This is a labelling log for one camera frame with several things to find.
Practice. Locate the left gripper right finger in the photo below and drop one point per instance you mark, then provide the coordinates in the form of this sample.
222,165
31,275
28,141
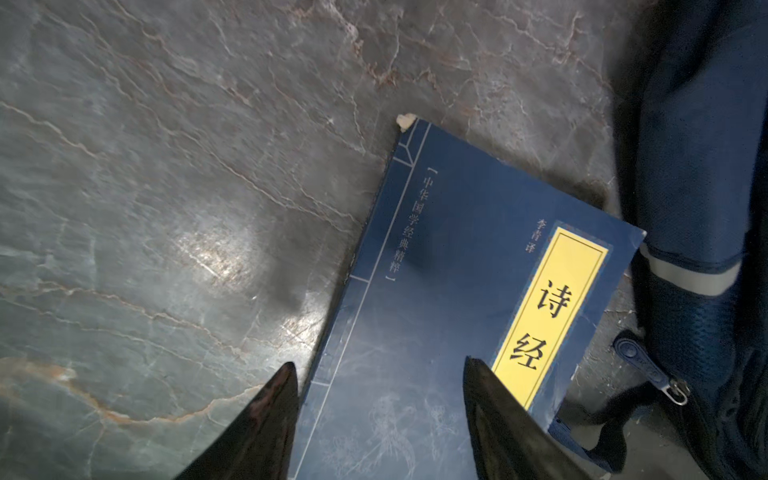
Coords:
505,440

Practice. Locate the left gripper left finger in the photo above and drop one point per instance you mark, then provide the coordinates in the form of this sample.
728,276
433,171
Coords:
258,443

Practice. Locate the navy blue student backpack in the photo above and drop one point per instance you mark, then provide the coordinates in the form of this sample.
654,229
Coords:
690,119

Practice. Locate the blue book yellow label left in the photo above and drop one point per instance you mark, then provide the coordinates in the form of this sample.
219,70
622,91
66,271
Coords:
462,256

